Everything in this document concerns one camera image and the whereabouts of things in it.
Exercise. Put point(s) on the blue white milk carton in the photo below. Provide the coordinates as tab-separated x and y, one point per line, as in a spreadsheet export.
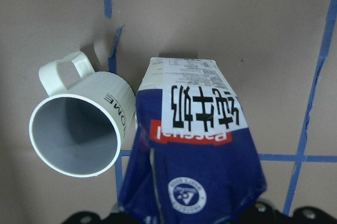
193	159

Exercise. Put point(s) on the white HOME mug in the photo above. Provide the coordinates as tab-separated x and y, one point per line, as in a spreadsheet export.
79	128

